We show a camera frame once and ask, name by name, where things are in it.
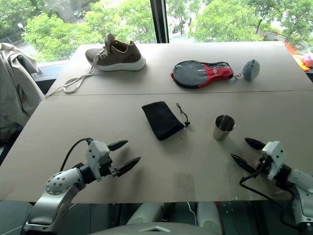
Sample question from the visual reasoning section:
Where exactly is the grey rounded robot leg shell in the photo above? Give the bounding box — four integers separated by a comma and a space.
126, 202, 172, 225
196, 202, 224, 235

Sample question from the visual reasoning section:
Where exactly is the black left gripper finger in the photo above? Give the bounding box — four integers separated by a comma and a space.
107, 140, 129, 151
116, 156, 142, 178

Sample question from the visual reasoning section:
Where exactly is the orange cloth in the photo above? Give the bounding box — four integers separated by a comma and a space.
284, 41, 313, 72

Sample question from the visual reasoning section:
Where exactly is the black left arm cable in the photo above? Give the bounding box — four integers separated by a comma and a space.
59, 137, 94, 172

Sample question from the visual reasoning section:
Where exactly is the grey plush keychain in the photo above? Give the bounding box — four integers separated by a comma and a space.
233, 59, 261, 81

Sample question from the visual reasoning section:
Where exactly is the black red paddle case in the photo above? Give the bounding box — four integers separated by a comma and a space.
170, 60, 235, 90

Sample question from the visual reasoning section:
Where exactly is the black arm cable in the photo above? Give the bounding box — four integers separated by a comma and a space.
59, 137, 94, 172
239, 168, 303, 231

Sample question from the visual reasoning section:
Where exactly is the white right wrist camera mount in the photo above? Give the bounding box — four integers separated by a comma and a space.
261, 141, 286, 181

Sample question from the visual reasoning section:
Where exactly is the beige jacket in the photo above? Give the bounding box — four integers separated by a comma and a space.
0, 42, 45, 142

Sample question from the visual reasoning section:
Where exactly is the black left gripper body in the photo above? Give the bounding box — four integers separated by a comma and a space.
98, 144, 119, 178

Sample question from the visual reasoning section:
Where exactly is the brown sneaker with white sole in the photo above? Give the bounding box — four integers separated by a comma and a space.
45, 33, 147, 99

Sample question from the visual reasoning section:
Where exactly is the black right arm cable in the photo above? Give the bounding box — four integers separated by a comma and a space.
239, 168, 303, 231

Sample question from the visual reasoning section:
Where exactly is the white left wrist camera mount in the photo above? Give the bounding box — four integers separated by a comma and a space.
85, 140, 111, 182

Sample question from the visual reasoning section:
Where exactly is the stainless steel cup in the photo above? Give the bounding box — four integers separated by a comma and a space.
212, 114, 236, 141

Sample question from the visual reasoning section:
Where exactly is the thin white cable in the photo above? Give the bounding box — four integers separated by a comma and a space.
186, 202, 198, 224

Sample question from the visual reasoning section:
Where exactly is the black drawstring pouch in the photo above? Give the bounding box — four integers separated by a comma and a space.
141, 101, 192, 141

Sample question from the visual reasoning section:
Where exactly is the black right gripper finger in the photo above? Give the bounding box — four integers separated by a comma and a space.
245, 137, 267, 151
230, 153, 260, 173

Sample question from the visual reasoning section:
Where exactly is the black window frame post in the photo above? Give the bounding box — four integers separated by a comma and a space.
150, 0, 170, 45

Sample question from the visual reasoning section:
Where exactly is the grey rounded robot body shell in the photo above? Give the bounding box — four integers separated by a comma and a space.
92, 221, 211, 235

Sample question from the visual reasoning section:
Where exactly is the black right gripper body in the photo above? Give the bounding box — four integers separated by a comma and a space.
255, 149, 272, 177

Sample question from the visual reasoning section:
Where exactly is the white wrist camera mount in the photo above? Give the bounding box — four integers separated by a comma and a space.
261, 141, 286, 181
85, 140, 111, 182

